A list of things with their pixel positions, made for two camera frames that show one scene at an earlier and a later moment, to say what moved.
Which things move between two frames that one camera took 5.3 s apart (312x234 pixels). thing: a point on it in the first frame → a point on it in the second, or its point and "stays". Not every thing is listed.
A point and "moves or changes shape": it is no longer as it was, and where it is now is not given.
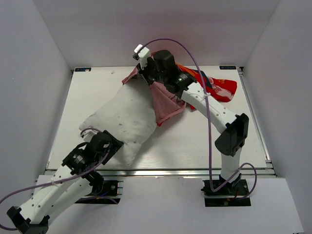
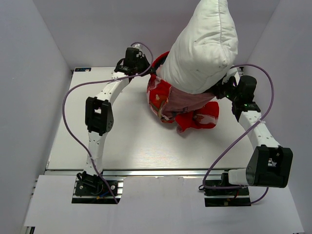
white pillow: (129, 115) → (201, 54)
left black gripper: (115, 144) → (143, 58)
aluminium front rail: (164, 172) stays
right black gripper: (143, 71) → (219, 95)
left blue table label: (82, 69) stays
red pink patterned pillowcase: (166, 103) moves or changes shape
